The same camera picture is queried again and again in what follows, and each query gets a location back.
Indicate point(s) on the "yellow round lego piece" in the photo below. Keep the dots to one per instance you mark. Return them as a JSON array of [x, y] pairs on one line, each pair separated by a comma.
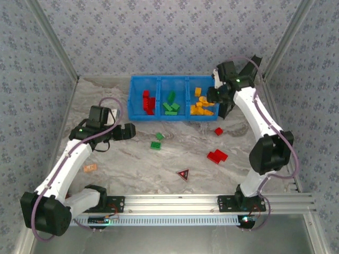
[[202, 99]]

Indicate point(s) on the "yellow lego brick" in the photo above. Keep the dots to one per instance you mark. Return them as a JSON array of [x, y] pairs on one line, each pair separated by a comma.
[[194, 110], [198, 105], [209, 113], [197, 91], [202, 111]]

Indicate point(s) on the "blue plastic bin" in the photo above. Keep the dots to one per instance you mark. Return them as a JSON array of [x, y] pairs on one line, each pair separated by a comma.
[[205, 84], [136, 90], [182, 90]]

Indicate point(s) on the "small red lego brick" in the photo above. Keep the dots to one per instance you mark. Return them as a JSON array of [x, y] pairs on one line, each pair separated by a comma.
[[218, 131]]

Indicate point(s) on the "small green lego brick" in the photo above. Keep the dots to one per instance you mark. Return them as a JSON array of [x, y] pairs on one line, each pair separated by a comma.
[[159, 136]]

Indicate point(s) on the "orange paper tag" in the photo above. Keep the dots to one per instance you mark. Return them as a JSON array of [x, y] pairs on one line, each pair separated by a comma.
[[90, 168]]

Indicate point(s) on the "red triangle piece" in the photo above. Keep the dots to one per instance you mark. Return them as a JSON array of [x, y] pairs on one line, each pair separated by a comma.
[[184, 174]]

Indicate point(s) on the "small electronics board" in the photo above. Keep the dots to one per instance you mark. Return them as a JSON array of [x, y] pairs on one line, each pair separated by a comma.
[[98, 219], [246, 221]]

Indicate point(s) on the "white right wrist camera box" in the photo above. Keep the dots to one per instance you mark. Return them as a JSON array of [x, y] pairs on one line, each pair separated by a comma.
[[217, 79]]

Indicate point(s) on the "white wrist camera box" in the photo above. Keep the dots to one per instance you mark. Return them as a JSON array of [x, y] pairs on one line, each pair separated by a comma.
[[114, 115], [217, 79]]

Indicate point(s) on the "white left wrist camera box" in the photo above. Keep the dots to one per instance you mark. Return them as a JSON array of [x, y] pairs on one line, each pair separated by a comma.
[[114, 115]]

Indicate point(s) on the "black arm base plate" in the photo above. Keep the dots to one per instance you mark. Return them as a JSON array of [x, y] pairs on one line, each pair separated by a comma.
[[119, 204], [225, 203]]

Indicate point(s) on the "aluminium frame post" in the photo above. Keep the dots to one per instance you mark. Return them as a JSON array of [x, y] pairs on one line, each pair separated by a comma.
[[286, 39], [56, 42]]

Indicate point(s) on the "aluminium mounting rail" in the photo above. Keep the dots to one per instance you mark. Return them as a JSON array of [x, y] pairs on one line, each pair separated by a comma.
[[172, 203]]

